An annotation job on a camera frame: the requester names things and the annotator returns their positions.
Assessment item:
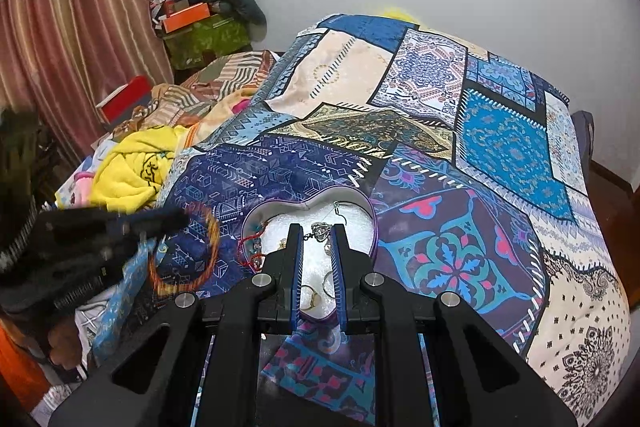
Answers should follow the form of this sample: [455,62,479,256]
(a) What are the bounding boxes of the yellow round object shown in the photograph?
[384,5,422,24]

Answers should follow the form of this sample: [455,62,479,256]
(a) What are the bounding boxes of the person's left forearm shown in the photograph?
[0,202,58,315]

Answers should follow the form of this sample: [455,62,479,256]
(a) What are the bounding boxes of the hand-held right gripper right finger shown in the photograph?
[330,223,577,427]

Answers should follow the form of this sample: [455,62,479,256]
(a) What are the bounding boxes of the orange-red beaded bracelet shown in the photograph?
[147,202,222,296]

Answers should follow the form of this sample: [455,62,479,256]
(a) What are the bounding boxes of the cartoon print sheet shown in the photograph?
[54,154,103,210]

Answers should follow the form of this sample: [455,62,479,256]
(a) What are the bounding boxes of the heart-shaped tin box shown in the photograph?
[239,186,379,324]

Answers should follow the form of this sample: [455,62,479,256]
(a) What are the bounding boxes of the red string bracelet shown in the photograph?
[238,219,268,269]

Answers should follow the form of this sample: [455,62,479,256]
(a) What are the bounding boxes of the striped brown curtain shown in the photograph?
[0,0,176,168]

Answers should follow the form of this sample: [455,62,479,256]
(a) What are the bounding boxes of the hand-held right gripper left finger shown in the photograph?
[50,223,304,427]

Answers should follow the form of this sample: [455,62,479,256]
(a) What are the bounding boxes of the red box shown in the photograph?
[96,75,154,124]

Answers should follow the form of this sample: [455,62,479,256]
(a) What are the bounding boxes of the patchwork blue blanket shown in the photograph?
[90,13,632,427]

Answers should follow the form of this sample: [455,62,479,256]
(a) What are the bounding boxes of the yellow towel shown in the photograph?
[94,126,190,214]

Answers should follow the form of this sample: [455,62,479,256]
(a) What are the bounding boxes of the orange box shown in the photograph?
[161,3,212,34]

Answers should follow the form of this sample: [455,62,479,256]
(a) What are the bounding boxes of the green patterned bag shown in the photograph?
[164,13,252,70]

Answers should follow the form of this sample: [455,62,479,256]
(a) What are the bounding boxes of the person's left hand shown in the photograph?
[47,319,90,370]

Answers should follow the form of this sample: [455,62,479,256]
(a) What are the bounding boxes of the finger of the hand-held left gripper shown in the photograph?
[117,206,190,240]

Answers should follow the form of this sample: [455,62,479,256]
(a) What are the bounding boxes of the striped orange blanket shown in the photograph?
[120,50,282,142]

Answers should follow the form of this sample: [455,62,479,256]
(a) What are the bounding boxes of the silver drop earring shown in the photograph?
[310,221,333,253]

